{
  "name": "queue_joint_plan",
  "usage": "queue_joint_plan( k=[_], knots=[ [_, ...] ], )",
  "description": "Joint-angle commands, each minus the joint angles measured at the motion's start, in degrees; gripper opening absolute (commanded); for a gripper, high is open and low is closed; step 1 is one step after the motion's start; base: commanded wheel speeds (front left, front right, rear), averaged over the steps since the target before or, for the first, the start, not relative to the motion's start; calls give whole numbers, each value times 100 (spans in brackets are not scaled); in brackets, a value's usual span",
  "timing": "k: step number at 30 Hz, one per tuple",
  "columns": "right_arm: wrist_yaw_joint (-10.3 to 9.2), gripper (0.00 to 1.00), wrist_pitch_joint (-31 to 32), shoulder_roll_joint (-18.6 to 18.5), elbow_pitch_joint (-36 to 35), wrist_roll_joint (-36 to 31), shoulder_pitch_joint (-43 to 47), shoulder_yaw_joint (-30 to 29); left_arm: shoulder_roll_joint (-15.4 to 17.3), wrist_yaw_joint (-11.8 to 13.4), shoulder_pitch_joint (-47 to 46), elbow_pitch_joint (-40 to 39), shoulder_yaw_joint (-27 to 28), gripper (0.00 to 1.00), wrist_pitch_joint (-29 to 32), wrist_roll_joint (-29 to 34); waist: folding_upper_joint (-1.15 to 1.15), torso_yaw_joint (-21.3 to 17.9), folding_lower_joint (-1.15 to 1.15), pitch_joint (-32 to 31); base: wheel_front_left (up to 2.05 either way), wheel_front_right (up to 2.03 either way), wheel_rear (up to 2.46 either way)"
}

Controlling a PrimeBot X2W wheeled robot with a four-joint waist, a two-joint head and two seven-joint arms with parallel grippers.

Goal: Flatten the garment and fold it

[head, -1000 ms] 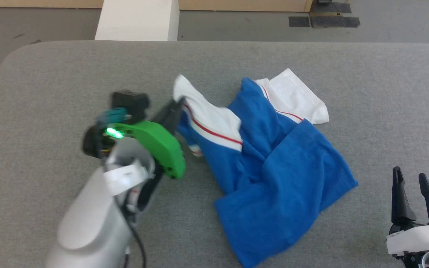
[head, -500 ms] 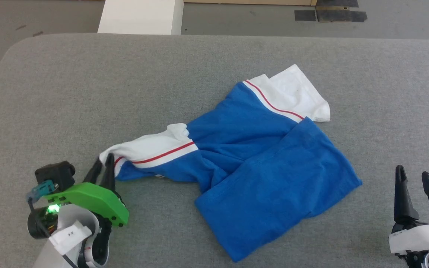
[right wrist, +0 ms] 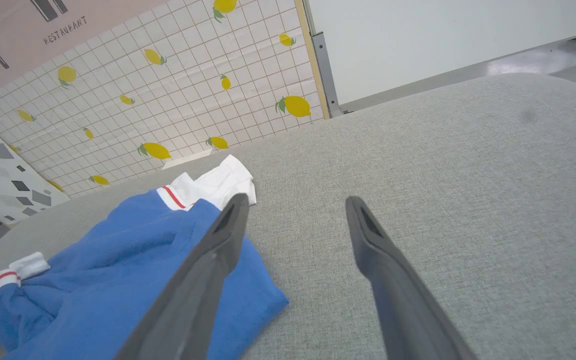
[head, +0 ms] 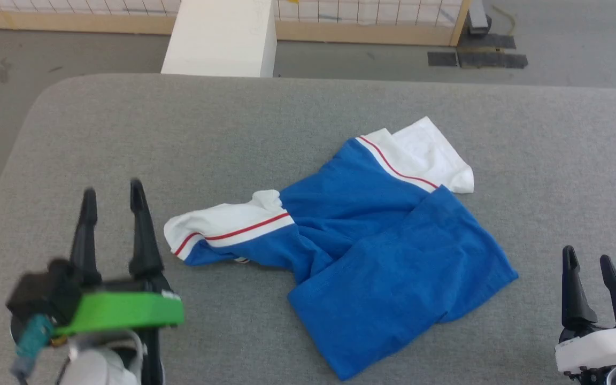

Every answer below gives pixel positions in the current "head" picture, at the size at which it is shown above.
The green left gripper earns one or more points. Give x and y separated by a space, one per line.
126 310

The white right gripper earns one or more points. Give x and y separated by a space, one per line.
602 347

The blue and white jersey shirt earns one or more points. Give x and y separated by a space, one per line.
383 240

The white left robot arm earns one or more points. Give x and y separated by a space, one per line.
99 363

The grey fabric sofa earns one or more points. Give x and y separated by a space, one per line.
126 133

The white box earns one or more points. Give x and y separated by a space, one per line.
222 37

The long black floor mat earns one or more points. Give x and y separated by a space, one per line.
492 60
487 41

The small black floor mat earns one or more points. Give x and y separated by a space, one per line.
441 59

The grey metal stand leg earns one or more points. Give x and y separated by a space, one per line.
479 16

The lemon print partition screen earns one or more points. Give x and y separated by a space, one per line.
367 13

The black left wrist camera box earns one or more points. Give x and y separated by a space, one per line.
43 291

